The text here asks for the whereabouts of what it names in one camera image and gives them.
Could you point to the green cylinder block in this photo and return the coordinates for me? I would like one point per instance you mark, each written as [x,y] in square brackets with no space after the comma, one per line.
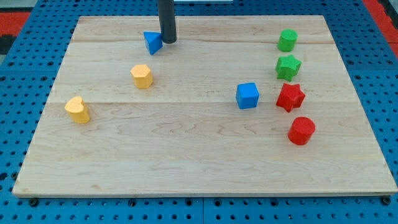
[287,40]

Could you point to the yellow hexagon block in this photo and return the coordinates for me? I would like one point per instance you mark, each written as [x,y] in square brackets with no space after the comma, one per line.
[142,76]

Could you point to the green star block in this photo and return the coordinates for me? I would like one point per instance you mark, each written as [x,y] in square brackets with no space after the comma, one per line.
[287,67]

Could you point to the light wooden board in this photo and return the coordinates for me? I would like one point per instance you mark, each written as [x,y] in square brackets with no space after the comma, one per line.
[185,135]

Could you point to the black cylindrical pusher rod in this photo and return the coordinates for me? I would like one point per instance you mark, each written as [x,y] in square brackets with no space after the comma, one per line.
[167,23]

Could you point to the red star block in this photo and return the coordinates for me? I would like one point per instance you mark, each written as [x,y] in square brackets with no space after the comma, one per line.
[290,97]

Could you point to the red cylinder block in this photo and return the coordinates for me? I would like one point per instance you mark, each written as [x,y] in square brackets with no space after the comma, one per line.
[301,130]

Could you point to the blue cube block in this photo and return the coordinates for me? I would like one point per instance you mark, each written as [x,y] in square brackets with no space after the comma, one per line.
[247,95]

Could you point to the yellow heart block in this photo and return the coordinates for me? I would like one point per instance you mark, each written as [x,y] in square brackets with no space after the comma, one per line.
[77,110]

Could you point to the blue triangle block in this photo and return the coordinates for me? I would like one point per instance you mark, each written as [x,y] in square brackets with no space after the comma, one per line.
[153,41]

